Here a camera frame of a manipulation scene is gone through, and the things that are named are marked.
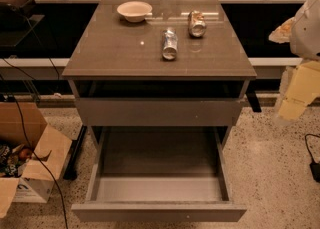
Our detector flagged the white ceramic bowl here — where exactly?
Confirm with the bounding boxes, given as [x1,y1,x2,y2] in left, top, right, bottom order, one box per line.
[117,1,152,23]

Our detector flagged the open grey middle drawer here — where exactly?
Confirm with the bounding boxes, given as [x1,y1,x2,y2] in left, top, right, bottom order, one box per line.
[72,127,246,222]

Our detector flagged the silver blue redbull can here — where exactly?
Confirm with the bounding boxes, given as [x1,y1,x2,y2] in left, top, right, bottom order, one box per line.
[162,27,178,60]

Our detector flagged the open cardboard box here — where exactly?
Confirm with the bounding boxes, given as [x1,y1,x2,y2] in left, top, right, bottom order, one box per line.
[0,102,71,218]

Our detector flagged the items inside cardboard box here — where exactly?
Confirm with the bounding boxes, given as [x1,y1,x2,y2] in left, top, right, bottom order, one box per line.
[0,144,32,177]

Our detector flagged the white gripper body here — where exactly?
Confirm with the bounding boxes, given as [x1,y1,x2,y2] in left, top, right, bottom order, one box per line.
[290,0,320,61]

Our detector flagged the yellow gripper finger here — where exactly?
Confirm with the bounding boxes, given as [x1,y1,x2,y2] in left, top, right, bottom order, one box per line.
[274,61,320,126]
[268,17,295,44]

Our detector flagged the black device on shelf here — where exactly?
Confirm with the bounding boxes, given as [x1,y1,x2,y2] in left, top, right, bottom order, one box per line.
[0,0,43,49]

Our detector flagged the black cable on floor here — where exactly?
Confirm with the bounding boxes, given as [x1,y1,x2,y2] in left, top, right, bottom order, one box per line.
[0,56,70,229]

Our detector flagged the grey drawer cabinet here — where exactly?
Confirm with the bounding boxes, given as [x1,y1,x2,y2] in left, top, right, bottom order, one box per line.
[63,0,256,141]

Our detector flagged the black power adapter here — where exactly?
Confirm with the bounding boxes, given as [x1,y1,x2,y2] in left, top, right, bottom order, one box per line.
[304,134,320,183]

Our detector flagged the closed grey top drawer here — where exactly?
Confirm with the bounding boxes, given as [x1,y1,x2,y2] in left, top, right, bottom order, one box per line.
[75,98,242,127]

